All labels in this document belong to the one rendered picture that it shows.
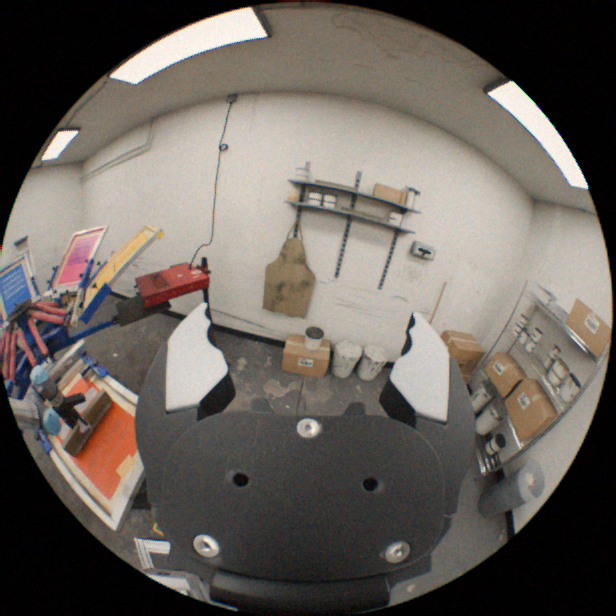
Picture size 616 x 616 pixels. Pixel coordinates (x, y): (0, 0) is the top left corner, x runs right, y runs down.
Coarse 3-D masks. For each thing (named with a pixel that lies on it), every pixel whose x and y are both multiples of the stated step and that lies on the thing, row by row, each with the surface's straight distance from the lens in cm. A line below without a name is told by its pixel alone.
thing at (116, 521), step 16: (80, 368) 143; (64, 384) 142; (112, 384) 115; (128, 400) 107; (64, 464) 117; (128, 480) 89; (80, 496) 105; (128, 496) 89; (96, 512) 99; (128, 512) 93; (112, 528) 94
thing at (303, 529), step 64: (192, 448) 6; (256, 448) 5; (320, 448) 5; (384, 448) 6; (192, 512) 6; (256, 512) 5; (320, 512) 5; (384, 512) 5; (256, 576) 5; (320, 576) 5; (384, 576) 6
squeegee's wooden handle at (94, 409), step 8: (104, 392) 105; (96, 400) 105; (104, 400) 107; (88, 408) 105; (96, 408) 106; (88, 416) 105; (96, 416) 108; (72, 432) 106; (80, 432) 107; (64, 440) 108; (72, 440) 107; (80, 440) 109; (64, 448) 107; (72, 448) 109; (72, 456) 112
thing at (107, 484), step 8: (80, 464) 112; (112, 464) 100; (120, 464) 97; (88, 472) 107; (104, 472) 101; (112, 472) 99; (96, 480) 104; (104, 480) 101; (112, 480) 98; (104, 488) 101; (112, 488) 98
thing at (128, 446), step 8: (80, 384) 135; (88, 384) 131; (72, 392) 136; (112, 408) 111; (120, 408) 108; (120, 416) 106; (128, 416) 104; (128, 424) 102; (128, 432) 100; (128, 440) 98; (120, 448) 99; (128, 448) 97; (136, 448) 95; (120, 456) 98
